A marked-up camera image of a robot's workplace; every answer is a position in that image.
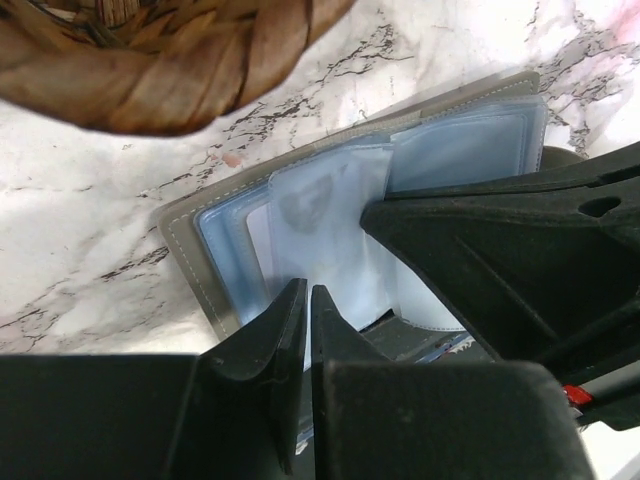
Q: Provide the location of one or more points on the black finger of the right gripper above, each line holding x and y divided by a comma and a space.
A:
542, 267

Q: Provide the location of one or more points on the grey card holder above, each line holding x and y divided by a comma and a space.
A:
238, 242

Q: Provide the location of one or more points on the white card with logo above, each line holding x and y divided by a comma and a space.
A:
314, 233

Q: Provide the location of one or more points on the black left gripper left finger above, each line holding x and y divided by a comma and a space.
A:
228, 413

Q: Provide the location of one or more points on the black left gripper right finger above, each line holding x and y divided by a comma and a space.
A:
375, 418

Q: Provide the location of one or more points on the woven brown divided basket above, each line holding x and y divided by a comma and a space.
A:
152, 68

